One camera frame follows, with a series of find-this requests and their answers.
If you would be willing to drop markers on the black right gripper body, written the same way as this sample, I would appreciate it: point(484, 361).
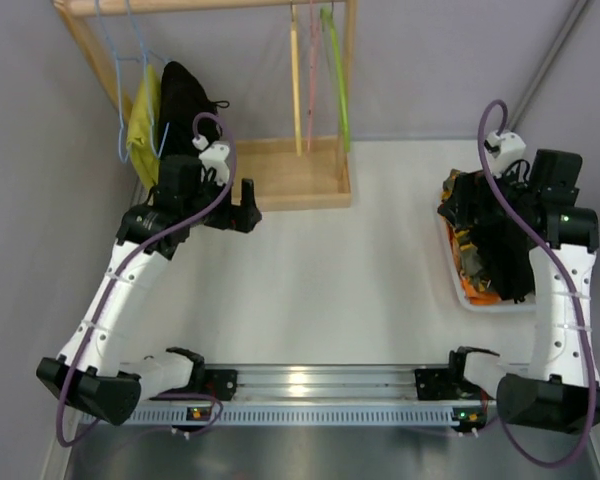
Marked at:
point(464, 209)

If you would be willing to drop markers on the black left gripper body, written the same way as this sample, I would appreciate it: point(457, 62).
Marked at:
point(237, 215)

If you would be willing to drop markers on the black trousers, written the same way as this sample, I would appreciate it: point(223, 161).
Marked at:
point(504, 252)

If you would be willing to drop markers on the cream yellow hanger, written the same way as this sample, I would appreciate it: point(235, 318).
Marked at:
point(295, 76)

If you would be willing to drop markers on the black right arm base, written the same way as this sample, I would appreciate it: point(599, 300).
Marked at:
point(438, 384)

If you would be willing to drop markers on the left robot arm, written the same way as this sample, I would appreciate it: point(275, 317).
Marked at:
point(89, 374)

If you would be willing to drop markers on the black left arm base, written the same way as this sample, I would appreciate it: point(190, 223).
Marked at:
point(218, 382)

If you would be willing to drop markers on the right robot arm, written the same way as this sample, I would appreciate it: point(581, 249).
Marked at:
point(557, 390)

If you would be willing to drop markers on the green plastic hanger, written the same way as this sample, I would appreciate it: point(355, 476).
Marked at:
point(336, 72)

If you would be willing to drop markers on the wooden clothes rack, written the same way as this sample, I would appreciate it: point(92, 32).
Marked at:
point(318, 179)

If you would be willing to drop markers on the camouflage yellow garment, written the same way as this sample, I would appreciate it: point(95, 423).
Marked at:
point(465, 253)

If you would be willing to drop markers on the orange white garment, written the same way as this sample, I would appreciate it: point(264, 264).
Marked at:
point(491, 297)

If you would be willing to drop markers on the white plastic basket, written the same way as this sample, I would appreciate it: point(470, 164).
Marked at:
point(525, 305)

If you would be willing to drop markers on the yellow green garment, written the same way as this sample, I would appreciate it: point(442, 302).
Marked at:
point(142, 142)

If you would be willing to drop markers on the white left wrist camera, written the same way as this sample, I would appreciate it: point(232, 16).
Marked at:
point(214, 158)

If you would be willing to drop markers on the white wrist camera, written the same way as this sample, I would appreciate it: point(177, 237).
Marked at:
point(214, 158)
point(502, 150)

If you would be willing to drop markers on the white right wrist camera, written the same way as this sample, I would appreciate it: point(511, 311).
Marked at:
point(502, 150)

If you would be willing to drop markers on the aluminium mounting rail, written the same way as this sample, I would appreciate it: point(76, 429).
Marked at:
point(326, 383)

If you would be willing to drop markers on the pink wire hanger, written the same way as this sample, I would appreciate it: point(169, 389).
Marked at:
point(313, 25)

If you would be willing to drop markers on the slotted grey cable duct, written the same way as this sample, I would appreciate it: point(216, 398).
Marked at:
point(416, 415)

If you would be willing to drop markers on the grey wall corner profile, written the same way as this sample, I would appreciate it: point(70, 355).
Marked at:
point(575, 16)

